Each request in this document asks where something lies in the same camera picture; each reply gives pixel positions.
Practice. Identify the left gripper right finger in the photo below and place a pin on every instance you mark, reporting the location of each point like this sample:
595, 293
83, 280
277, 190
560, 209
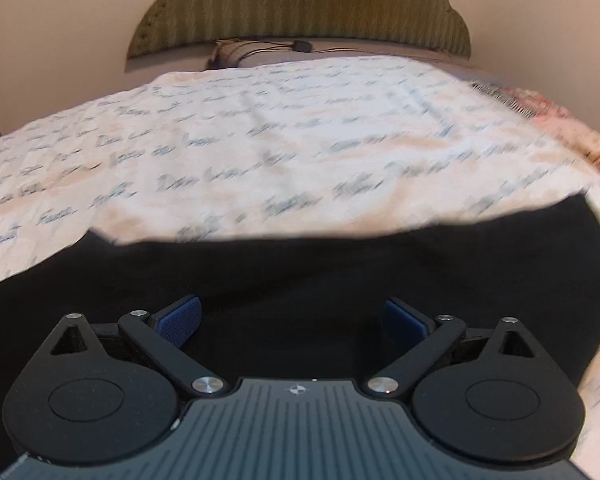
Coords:
494, 397

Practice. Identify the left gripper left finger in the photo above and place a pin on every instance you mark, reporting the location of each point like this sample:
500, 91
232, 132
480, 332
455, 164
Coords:
99, 393

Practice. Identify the black pants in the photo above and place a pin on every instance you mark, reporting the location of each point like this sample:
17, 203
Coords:
310, 307

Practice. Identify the red patterned blanket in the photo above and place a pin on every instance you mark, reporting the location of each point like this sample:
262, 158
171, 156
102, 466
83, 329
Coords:
557, 122

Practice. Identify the white script-print bedspread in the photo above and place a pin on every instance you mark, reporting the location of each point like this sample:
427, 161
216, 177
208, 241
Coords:
331, 148

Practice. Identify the grey striped pillow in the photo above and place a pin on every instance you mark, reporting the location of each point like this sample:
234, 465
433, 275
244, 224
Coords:
257, 52

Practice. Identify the green striped headboard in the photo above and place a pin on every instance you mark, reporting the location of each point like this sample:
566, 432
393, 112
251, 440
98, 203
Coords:
429, 24

